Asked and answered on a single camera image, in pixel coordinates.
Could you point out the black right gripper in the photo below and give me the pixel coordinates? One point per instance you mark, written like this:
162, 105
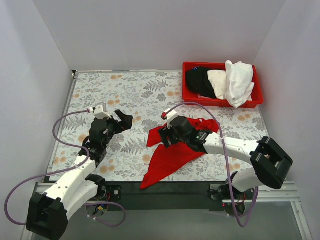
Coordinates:
166, 135

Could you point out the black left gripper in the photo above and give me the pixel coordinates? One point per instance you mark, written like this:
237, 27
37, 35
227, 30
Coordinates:
116, 122

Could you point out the red t shirt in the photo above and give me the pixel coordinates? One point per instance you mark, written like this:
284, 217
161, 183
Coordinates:
166, 161

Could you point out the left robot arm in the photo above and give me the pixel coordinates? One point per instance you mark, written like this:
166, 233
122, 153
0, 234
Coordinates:
49, 212

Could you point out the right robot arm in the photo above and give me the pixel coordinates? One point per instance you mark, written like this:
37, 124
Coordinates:
270, 164

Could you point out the floral patterned table mat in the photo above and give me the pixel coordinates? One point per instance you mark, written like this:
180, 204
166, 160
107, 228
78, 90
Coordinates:
144, 96

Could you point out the black t shirt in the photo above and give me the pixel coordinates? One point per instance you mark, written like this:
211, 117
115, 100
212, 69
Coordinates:
197, 81

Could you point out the cream t shirt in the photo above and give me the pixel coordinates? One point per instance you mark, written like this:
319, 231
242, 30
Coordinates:
218, 80

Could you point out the white t shirt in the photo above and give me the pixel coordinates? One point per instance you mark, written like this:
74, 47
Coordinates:
239, 84

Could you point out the red plastic bin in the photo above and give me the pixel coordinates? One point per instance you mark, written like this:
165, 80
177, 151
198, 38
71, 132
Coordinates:
188, 96

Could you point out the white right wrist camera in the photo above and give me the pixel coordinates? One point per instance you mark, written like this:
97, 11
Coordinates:
169, 116

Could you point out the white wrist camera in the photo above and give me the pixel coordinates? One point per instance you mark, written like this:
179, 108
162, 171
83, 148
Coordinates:
169, 116
100, 111

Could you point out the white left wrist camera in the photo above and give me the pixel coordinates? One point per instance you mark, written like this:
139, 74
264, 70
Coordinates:
100, 111

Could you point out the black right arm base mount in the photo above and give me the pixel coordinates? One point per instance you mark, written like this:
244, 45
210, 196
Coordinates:
222, 192

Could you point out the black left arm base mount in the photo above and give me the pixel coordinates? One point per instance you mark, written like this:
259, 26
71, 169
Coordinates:
108, 192

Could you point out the aluminium table frame rail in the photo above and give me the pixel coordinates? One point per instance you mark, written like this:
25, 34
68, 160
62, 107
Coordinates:
278, 213

